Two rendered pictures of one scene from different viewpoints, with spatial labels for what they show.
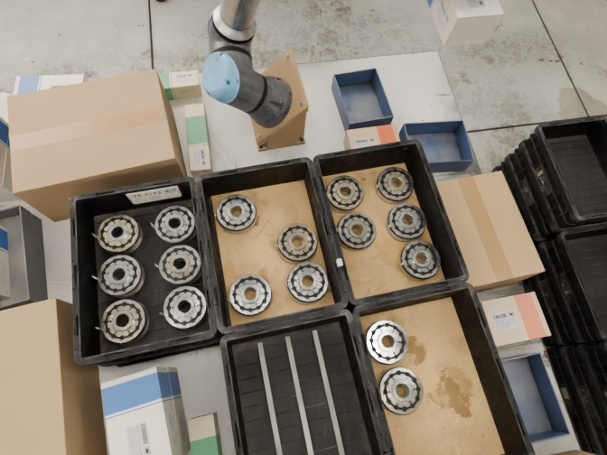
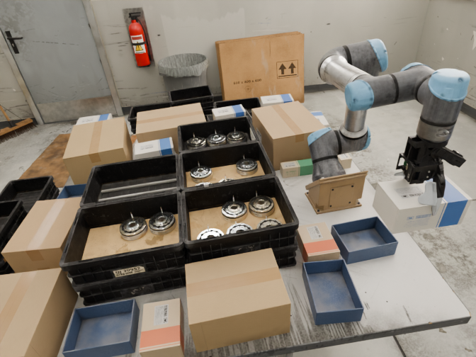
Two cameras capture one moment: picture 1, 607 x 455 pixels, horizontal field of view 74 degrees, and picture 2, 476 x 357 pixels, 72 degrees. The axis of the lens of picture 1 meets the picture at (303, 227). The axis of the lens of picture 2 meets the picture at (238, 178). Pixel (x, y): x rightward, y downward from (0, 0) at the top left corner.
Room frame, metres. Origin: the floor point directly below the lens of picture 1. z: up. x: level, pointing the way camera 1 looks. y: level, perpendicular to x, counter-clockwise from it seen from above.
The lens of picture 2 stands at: (0.66, -1.09, 1.72)
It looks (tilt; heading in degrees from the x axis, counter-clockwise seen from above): 36 degrees down; 104
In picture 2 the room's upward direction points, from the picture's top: 5 degrees counter-clockwise
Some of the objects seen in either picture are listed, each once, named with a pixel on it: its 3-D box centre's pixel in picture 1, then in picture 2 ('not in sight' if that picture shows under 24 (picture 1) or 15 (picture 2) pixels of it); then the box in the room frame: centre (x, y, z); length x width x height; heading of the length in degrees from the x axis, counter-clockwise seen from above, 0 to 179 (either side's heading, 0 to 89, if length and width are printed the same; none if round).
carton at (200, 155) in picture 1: (199, 141); (303, 167); (0.65, 0.37, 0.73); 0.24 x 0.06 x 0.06; 19
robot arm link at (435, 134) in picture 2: not in sight; (435, 129); (0.96, -0.32, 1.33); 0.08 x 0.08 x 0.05
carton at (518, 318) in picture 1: (508, 320); (163, 329); (0.25, -0.61, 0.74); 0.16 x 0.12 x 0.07; 110
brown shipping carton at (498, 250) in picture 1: (472, 236); (236, 297); (0.46, -0.48, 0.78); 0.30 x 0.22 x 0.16; 22
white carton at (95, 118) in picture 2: not in sight; (95, 125); (-0.67, 0.57, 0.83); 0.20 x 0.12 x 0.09; 21
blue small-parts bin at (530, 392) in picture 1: (520, 397); (103, 329); (0.05, -0.63, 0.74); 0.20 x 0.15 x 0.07; 20
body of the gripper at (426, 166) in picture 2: not in sight; (423, 157); (0.95, -0.32, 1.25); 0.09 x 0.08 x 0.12; 19
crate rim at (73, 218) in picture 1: (141, 264); (216, 134); (0.20, 0.36, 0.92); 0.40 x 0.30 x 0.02; 21
